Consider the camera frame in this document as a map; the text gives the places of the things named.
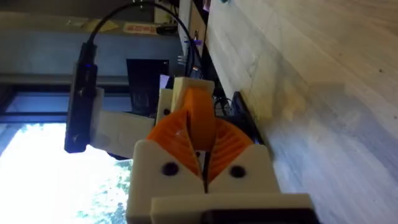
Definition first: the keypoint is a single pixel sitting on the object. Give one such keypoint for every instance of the red and white label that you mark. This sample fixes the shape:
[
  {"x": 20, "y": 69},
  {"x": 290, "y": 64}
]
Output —
[{"x": 140, "y": 28}]

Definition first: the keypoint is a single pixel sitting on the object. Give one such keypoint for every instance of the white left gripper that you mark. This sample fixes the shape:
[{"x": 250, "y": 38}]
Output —
[{"x": 121, "y": 133}]

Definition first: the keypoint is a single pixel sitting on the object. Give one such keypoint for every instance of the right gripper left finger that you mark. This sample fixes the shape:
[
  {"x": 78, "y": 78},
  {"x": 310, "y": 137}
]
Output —
[{"x": 149, "y": 174}]

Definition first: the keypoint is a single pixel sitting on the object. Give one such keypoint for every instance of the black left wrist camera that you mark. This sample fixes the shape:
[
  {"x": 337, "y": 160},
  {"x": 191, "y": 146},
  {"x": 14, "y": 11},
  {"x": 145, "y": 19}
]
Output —
[{"x": 79, "y": 109}]

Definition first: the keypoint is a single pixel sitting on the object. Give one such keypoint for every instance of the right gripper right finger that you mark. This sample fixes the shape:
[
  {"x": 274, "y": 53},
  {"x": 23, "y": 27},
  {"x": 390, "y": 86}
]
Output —
[{"x": 248, "y": 177}]

